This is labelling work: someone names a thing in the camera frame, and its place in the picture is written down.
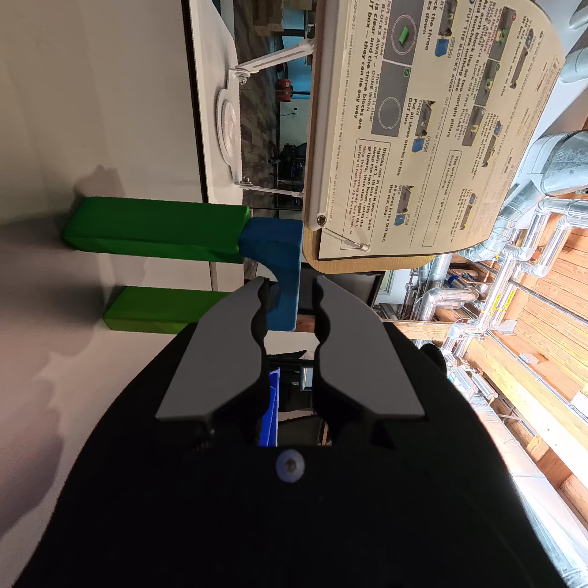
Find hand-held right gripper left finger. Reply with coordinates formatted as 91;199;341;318
156;278;274;425

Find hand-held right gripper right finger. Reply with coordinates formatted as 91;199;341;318
313;274;426;423

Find blue plastic bin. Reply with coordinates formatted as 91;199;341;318
257;368;281;448

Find lime green plank block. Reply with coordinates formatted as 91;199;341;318
102;285;238;334

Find blue arch block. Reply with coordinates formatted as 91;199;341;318
240;217;305;332

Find silver insulated pipes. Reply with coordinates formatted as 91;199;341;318
405;129;588;368

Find wooden document stand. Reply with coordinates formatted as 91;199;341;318
188;0;567;295

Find printed instruction sheet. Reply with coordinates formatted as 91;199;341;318
316;0;563;260

